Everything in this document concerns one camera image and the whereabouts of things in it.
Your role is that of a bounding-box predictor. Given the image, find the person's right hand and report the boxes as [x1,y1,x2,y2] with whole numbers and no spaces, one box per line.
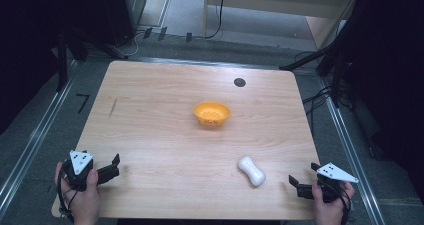
[311,180,356,225]

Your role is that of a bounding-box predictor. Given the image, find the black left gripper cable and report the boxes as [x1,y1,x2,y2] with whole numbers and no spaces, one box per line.
[55,166,82,223]

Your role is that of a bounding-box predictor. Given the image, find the black floor cables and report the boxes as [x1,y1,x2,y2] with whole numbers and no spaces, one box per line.
[301,84,334,129]

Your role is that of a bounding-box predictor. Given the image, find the black hanging cable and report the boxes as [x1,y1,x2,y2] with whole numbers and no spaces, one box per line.
[203,0,228,41]

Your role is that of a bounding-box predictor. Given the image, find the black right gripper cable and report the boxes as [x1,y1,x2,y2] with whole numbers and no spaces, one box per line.
[328,180,353,225]

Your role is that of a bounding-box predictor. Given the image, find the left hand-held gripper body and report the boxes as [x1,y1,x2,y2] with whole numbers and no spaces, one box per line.
[62,149,114,192]

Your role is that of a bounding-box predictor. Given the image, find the black tripod stand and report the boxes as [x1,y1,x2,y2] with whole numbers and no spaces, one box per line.
[279,4,359,109]

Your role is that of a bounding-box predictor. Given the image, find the yellow plastic bowl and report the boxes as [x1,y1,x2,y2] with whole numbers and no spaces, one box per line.
[192,100,232,130]

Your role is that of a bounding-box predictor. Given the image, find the black metal stand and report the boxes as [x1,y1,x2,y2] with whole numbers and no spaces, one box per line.
[55,26,88,93]

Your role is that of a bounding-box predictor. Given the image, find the black cabinet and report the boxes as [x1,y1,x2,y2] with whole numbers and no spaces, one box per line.
[99,0,148,47]

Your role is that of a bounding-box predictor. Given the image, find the white plastic bottle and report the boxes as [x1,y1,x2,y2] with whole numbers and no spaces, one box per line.
[236,155,267,188]

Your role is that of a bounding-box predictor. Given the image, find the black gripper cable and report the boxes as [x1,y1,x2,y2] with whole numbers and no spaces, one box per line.
[328,180,353,225]
[55,166,82,223]

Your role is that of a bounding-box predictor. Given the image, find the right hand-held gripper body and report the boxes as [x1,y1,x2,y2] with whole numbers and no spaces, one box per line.
[296,162,360,204]

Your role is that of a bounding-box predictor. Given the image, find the dark curtain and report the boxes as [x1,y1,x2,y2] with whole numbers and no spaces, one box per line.
[0,0,104,136]
[343,0,424,199]

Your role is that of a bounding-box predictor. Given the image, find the person's left hand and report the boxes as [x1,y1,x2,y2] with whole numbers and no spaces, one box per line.
[54,161,101,225]

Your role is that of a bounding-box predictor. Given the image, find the metal floor rail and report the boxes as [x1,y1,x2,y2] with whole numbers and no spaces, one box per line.
[0,59,80,211]
[321,81,388,225]

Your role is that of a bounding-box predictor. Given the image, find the white floor cable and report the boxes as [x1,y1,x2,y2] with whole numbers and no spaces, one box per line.
[122,30,145,58]

